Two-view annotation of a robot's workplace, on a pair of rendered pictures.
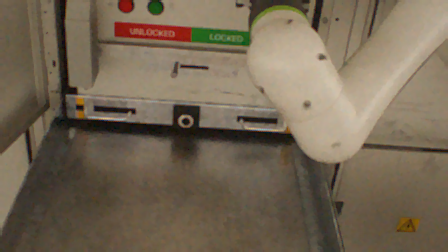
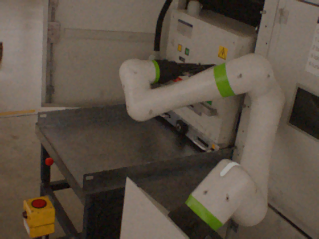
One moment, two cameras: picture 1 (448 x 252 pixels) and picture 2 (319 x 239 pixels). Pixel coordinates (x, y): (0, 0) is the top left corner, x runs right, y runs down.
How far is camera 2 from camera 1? 1.55 m
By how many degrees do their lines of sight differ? 53
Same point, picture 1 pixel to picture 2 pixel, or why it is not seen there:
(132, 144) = (158, 127)
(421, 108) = (275, 179)
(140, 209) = (124, 136)
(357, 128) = (135, 104)
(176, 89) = (183, 113)
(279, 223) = not seen: hidden behind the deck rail
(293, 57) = (123, 66)
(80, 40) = not seen: hidden behind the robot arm
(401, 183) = (264, 230)
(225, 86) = (197, 119)
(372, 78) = (154, 91)
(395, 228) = not seen: outside the picture
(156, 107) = (175, 118)
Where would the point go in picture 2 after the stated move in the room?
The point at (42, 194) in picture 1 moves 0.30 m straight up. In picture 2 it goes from (110, 118) to (115, 59)
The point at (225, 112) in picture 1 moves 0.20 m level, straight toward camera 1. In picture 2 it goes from (193, 132) to (154, 136)
